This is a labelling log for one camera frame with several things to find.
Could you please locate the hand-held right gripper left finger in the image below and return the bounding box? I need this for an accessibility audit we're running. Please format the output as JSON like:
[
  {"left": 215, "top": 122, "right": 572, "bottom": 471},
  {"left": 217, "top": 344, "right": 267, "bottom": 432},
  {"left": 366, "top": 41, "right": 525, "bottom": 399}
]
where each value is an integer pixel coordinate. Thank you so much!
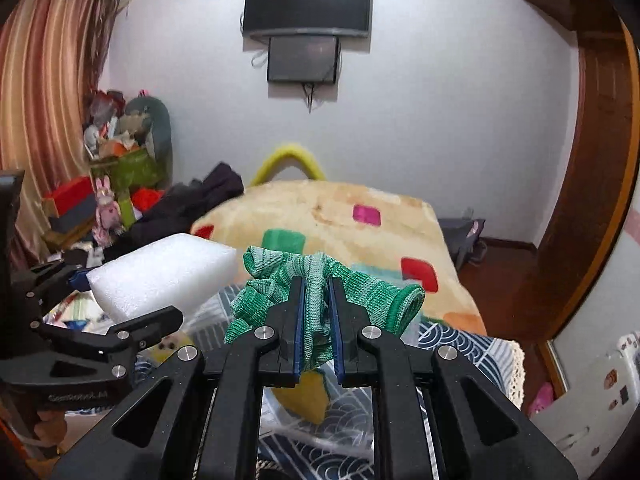
[{"left": 50, "top": 277, "right": 307, "bottom": 480}]

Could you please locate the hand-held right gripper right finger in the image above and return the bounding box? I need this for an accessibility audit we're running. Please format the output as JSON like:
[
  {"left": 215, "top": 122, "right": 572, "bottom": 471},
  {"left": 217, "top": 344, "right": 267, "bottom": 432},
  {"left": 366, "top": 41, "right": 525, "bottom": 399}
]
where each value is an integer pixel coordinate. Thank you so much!
[{"left": 329, "top": 277, "right": 581, "bottom": 480}]

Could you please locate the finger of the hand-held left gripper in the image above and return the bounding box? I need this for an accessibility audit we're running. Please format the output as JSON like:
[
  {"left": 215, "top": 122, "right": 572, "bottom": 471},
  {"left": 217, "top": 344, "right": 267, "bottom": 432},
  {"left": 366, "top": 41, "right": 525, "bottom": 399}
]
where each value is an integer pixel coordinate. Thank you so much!
[
  {"left": 32, "top": 305, "right": 186, "bottom": 361},
  {"left": 29, "top": 261, "right": 92, "bottom": 302}
]

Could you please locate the green knitted glove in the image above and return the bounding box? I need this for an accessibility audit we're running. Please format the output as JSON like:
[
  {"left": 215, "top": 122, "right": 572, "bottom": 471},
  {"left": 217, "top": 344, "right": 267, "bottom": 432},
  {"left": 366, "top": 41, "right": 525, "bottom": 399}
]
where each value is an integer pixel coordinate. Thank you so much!
[{"left": 224, "top": 245, "right": 427, "bottom": 362}]

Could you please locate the white foam block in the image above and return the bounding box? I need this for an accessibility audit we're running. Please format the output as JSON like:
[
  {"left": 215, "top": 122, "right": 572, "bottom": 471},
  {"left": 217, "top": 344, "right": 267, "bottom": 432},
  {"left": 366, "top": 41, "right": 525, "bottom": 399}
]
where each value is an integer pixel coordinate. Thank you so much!
[{"left": 86, "top": 232, "right": 239, "bottom": 324}]

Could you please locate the person's left hand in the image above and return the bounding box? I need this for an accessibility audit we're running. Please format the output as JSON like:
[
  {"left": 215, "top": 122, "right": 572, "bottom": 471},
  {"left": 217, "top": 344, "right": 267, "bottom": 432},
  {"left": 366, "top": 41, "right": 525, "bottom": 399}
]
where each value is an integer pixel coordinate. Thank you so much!
[{"left": 36, "top": 407, "right": 69, "bottom": 457}]

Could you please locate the yellow sponge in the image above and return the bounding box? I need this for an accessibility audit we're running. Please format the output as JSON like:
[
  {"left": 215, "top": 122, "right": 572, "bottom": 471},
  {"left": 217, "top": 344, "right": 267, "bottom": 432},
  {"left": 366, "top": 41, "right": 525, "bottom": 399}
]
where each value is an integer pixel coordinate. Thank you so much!
[{"left": 270, "top": 366, "right": 332, "bottom": 424}]

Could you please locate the pink rabbit doll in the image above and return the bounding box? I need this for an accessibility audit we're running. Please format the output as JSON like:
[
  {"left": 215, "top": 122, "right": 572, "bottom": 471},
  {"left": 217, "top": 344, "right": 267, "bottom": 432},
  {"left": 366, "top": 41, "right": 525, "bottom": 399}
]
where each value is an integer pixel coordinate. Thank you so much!
[{"left": 92, "top": 176, "right": 124, "bottom": 248}]

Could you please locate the red box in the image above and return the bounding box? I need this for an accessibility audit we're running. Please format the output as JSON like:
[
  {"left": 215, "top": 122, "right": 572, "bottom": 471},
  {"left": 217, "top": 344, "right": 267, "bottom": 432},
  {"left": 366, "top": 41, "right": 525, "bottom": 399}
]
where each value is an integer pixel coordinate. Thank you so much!
[{"left": 42, "top": 176, "right": 97, "bottom": 217}]

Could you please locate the clear plastic bag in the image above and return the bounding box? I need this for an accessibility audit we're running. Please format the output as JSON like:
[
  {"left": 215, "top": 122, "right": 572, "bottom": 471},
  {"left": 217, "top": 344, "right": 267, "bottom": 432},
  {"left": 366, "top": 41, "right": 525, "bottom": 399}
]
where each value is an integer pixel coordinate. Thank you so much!
[{"left": 259, "top": 407, "right": 377, "bottom": 463}]

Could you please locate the cream blanket with coloured squares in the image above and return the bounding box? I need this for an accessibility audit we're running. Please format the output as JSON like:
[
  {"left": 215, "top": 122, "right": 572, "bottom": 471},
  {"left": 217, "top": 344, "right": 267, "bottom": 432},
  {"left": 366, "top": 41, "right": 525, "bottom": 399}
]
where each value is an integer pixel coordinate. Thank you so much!
[{"left": 191, "top": 179, "right": 487, "bottom": 337}]

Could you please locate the green storage box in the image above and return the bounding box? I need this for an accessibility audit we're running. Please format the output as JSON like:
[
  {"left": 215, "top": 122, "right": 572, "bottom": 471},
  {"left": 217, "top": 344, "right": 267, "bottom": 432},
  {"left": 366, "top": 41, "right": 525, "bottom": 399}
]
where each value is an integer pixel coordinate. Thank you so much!
[{"left": 89, "top": 149, "right": 167, "bottom": 193}]

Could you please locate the pile of dark clothes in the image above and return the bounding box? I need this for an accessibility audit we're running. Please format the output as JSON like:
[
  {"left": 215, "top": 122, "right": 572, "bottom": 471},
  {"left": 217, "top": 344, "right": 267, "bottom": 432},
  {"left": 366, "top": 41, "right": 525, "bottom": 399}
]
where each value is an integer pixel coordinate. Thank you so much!
[{"left": 112, "top": 161, "right": 247, "bottom": 261}]

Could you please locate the blue wave pattern cloth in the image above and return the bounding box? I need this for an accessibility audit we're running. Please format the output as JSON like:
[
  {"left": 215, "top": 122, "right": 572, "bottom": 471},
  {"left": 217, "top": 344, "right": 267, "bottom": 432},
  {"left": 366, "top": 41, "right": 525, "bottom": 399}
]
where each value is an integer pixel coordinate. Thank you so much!
[{"left": 187, "top": 282, "right": 525, "bottom": 480}]

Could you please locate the dark grey bag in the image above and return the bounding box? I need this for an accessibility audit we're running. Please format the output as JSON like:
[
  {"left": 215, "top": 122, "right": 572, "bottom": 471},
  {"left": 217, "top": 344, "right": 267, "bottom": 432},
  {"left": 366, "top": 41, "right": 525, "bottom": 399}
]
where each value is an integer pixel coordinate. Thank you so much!
[{"left": 437, "top": 216, "right": 488, "bottom": 267}]

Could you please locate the yellow plush hoop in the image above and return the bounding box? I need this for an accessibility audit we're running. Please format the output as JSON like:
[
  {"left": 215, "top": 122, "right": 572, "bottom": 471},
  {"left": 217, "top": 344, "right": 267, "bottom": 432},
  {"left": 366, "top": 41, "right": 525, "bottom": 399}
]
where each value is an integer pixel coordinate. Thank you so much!
[{"left": 249, "top": 143, "right": 327, "bottom": 187}]

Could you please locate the grey plush dinosaur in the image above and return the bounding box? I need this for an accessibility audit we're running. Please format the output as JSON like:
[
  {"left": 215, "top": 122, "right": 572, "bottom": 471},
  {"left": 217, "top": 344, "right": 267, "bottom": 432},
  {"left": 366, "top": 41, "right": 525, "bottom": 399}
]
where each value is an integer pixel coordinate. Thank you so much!
[{"left": 122, "top": 96, "right": 174, "bottom": 183}]

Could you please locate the striped orange curtain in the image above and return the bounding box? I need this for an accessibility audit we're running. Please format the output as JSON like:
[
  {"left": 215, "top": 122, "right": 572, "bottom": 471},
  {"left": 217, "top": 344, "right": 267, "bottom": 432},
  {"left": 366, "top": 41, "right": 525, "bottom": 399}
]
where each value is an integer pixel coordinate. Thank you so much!
[{"left": 0, "top": 0, "right": 132, "bottom": 271}]

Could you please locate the pink slipper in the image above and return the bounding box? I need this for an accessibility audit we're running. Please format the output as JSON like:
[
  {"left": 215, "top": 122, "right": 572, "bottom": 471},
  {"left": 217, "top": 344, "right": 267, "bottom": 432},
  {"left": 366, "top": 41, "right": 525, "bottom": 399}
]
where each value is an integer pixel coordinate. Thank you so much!
[{"left": 529, "top": 381, "right": 557, "bottom": 415}]

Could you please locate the white appliance with stickers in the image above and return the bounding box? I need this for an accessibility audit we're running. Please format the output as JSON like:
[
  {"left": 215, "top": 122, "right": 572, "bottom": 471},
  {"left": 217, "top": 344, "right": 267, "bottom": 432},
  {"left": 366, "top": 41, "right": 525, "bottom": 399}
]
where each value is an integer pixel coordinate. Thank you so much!
[{"left": 529, "top": 329, "right": 640, "bottom": 468}]

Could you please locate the black hanging cable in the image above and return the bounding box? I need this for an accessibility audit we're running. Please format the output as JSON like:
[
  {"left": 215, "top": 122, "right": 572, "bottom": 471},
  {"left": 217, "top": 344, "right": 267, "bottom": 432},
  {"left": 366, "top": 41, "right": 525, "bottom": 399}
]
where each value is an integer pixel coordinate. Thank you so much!
[{"left": 301, "top": 82, "right": 321, "bottom": 115}]

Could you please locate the small black wall monitor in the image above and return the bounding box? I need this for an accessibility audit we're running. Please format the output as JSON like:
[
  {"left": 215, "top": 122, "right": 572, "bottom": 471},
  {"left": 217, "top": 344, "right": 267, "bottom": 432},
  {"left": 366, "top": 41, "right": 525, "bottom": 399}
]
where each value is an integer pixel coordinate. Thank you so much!
[{"left": 266, "top": 35, "right": 342, "bottom": 86}]

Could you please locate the wooden door frame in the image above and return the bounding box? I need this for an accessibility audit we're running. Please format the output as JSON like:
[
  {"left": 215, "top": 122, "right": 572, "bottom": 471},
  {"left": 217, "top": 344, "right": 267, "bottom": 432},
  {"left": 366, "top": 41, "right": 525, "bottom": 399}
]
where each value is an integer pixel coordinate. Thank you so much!
[{"left": 515, "top": 0, "right": 640, "bottom": 356}]

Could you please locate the large black wall television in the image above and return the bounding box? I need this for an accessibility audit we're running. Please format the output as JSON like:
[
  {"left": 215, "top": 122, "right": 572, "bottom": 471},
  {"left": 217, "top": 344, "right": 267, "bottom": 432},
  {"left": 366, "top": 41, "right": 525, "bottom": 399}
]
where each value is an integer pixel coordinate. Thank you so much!
[{"left": 242, "top": 0, "right": 372, "bottom": 42}]

